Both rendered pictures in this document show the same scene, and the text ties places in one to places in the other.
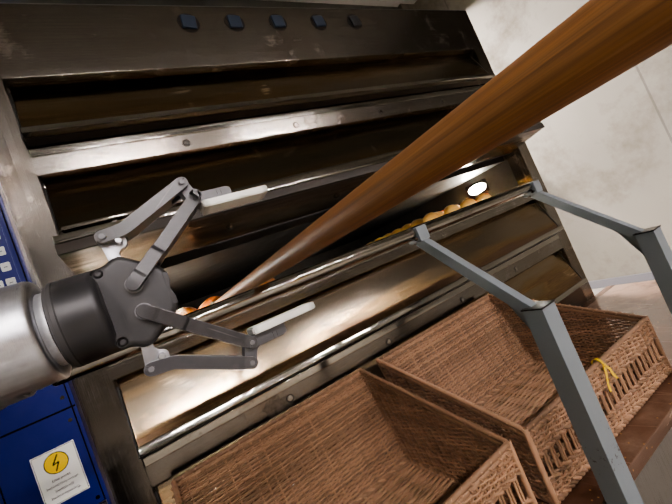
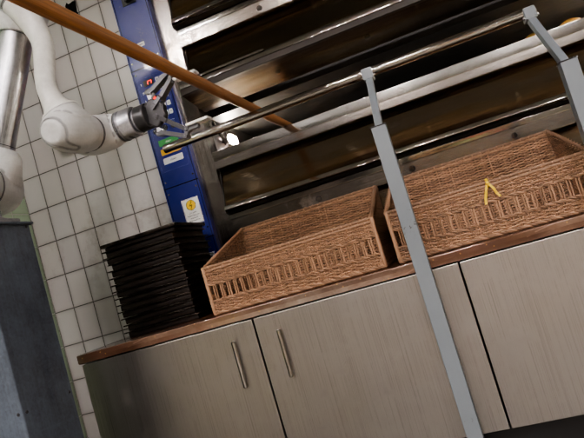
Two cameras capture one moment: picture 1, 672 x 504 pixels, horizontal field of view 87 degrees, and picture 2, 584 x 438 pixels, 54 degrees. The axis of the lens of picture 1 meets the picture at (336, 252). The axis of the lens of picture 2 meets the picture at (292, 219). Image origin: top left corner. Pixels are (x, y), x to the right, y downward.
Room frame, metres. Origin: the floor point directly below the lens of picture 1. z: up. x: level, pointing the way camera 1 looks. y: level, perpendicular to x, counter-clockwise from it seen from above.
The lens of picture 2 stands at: (-0.64, -1.12, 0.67)
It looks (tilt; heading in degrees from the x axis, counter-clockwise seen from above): 4 degrees up; 43
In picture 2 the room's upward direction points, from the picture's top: 17 degrees counter-clockwise
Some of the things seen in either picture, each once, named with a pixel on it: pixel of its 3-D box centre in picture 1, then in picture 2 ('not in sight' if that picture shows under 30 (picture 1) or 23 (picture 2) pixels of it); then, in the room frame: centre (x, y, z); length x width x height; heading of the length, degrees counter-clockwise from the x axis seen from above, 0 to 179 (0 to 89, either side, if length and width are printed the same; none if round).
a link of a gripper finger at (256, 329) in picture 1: (281, 318); (198, 121); (0.38, 0.08, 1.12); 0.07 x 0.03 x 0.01; 118
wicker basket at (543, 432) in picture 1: (510, 364); (480, 190); (1.03, -0.34, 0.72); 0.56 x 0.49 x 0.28; 118
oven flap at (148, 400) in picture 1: (408, 281); (447, 114); (1.26, -0.20, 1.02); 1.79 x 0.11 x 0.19; 118
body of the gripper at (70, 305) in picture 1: (118, 306); (151, 115); (0.32, 0.20, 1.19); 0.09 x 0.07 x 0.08; 118
